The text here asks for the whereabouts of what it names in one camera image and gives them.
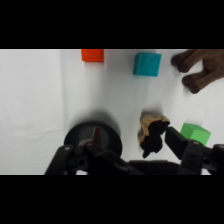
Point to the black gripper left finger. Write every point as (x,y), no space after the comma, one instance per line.
(96,158)

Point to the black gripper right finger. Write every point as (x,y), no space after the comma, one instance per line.
(193,156)

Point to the red cube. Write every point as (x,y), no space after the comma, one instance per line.
(92,55)

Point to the green cube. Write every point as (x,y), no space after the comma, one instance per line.
(195,133)

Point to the black bowl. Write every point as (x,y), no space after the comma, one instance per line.
(110,135)

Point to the teal cube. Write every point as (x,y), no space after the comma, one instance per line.
(147,64)

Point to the tan and black plush toy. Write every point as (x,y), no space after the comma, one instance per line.
(151,133)

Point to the brown plush toy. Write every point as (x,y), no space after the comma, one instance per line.
(203,71)

